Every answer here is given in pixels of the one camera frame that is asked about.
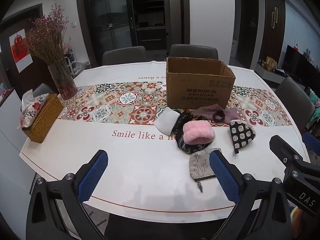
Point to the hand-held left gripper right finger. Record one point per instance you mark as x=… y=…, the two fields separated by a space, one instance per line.
x=223 y=177

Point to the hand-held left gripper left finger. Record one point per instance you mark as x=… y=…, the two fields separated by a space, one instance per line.
x=92 y=177

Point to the glass vase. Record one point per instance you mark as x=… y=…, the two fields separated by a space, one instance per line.
x=66 y=87

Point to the dried pink flowers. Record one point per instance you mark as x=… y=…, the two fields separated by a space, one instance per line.
x=47 y=37

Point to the beige branch-print pouch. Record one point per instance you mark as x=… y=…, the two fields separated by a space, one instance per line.
x=200 y=166

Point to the sliding glass door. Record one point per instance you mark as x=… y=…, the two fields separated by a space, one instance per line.
x=110 y=25

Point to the dark interior door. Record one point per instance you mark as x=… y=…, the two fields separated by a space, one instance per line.
x=250 y=35

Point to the red wall calendar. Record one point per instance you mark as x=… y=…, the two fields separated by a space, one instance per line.
x=20 y=52

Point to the white cloth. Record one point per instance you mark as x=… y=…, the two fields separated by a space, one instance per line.
x=166 y=121

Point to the woven tissue box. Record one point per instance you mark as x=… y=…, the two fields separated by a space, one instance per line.
x=42 y=125

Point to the brown knitted scrunchie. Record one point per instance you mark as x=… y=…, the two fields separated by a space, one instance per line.
x=214 y=117

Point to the pile of colourful toys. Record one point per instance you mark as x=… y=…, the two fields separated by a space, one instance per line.
x=313 y=110

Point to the yellow gift boxes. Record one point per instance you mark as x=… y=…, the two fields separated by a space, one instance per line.
x=270 y=63

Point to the black television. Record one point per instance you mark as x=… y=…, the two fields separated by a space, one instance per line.
x=300 y=62

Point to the white television cabinet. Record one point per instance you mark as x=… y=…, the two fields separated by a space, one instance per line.
x=265 y=72

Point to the mauve pink cloth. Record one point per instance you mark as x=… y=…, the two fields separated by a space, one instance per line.
x=233 y=113

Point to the white shoe rack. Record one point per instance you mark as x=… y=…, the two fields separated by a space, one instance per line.
x=72 y=65

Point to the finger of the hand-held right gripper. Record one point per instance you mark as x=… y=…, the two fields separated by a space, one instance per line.
x=287 y=152

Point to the brown cardboard box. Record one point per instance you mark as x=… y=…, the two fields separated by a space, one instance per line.
x=200 y=90

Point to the black white-patterned pouch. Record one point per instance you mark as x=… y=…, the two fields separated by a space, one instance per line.
x=241 y=135

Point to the black floral cloth pouch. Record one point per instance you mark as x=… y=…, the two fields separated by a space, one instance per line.
x=183 y=146

